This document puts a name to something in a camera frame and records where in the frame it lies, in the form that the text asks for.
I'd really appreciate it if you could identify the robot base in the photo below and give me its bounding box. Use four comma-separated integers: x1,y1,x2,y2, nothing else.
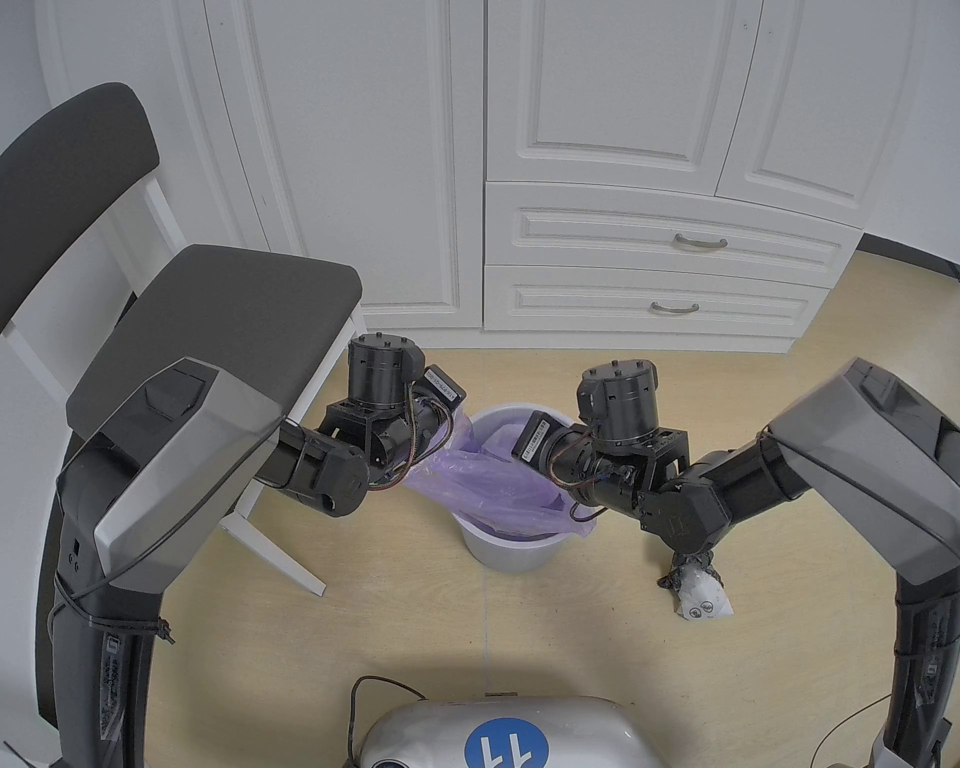
363,693,655,768

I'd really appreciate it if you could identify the white trash bin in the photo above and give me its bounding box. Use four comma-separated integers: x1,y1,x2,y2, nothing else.
453,403,595,576

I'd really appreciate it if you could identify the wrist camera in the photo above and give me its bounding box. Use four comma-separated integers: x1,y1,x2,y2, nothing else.
512,409,560,468
422,363,468,412

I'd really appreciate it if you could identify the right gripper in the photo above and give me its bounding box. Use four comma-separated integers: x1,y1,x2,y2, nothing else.
546,423,642,520

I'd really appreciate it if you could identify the black cable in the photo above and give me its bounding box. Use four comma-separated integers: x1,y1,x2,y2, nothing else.
346,675,432,760

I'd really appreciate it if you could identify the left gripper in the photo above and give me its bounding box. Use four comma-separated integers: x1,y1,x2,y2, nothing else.
371,405,460,485

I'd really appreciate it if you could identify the purple plastic bag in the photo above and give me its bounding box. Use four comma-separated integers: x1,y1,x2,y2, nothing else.
401,420,603,543

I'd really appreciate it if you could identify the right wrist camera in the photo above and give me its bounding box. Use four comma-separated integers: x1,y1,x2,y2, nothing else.
512,409,560,468

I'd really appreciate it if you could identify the white wardrobe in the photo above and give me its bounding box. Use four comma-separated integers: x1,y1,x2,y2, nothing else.
33,0,924,355

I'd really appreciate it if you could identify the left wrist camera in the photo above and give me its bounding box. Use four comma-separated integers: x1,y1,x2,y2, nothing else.
422,363,468,412

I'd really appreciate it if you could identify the white chair dark grey seat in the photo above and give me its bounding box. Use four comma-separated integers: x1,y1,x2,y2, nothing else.
0,82,370,599

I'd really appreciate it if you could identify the black white plastic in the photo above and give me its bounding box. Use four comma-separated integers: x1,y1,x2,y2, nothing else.
656,549,733,624

